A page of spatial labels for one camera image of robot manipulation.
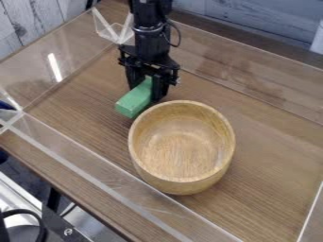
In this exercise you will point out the black table leg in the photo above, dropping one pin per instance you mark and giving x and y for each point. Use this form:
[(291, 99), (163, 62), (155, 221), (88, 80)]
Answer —
[(53, 200)]

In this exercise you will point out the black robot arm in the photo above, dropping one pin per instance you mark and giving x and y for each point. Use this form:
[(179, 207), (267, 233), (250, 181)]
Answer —
[(151, 15)]

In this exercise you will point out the black metal bracket with screw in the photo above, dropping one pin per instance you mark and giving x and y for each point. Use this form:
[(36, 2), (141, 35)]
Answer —
[(60, 231)]

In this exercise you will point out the green rectangular block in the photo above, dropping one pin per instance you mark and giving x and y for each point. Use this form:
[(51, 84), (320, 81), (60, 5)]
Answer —
[(135, 100)]

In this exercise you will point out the brown wooden bowl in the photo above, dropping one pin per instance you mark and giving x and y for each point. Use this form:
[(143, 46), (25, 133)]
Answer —
[(182, 144)]

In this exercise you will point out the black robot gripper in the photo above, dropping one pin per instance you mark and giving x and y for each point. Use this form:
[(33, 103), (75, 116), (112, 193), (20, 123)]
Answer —
[(147, 59)]

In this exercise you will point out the clear acrylic corner bracket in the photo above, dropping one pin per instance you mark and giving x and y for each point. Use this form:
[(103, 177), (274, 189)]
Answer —
[(116, 33)]

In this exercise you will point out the clear acrylic front wall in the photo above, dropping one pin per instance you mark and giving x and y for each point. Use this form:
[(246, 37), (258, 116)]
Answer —
[(117, 198)]

